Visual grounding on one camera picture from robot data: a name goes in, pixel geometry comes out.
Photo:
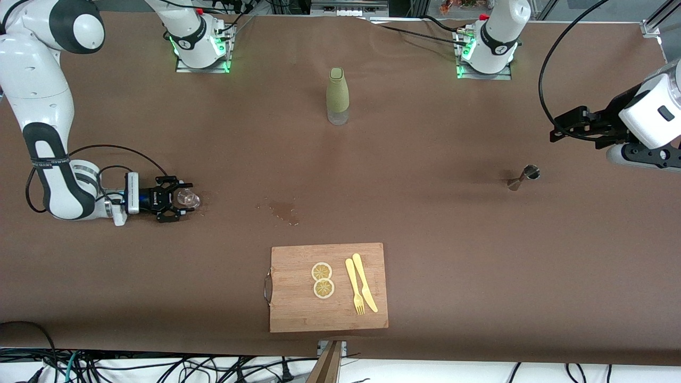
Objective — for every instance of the clear glass shaker cup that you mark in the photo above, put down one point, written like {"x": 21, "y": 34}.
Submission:
{"x": 189, "y": 199}

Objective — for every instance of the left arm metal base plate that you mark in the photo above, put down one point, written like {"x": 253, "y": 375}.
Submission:
{"x": 505, "y": 76}

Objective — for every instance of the yellow plastic fork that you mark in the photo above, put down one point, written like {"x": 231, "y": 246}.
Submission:
{"x": 352, "y": 276}

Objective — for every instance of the small metal bits on table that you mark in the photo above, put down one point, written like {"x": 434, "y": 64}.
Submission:
{"x": 284, "y": 210}

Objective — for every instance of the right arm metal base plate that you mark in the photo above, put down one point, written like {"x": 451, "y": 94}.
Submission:
{"x": 183, "y": 69}

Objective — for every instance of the yellow plastic knife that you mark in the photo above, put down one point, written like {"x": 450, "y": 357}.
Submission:
{"x": 362, "y": 276}

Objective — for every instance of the aluminium frame corner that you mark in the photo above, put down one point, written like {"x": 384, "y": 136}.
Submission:
{"x": 652, "y": 26}

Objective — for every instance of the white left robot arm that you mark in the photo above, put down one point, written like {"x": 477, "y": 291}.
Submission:
{"x": 500, "y": 37}

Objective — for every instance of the small metal bracket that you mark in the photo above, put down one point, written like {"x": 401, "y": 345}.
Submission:
{"x": 343, "y": 347}

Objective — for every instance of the green bottle with clear base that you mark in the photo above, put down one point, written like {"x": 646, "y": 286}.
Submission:
{"x": 338, "y": 90}

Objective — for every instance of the wooden post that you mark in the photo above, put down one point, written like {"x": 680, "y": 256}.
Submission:
{"x": 327, "y": 367}

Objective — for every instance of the steel jigger measuring cup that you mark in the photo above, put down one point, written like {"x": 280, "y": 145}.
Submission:
{"x": 532, "y": 171}

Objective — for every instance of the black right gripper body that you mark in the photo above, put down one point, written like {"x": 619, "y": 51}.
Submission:
{"x": 155, "y": 199}

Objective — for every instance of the wooden cutting board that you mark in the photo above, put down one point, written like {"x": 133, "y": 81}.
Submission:
{"x": 298, "y": 308}

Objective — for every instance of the grey power strip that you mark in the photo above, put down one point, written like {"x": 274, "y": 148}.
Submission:
{"x": 348, "y": 6}

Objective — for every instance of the lemon slice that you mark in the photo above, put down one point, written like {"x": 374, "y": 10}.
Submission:
{"x": 322, "y": 271}
{"x": 323, "y": 289}

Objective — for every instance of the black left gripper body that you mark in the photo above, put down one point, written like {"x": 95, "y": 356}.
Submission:
{"x": 605, "y": 123}

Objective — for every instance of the brown table cover sheet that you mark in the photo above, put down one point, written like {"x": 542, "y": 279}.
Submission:
{"x": 479, "y": 266}

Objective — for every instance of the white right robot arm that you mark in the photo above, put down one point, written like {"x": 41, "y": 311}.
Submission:
{"x": 32, "y": 80}

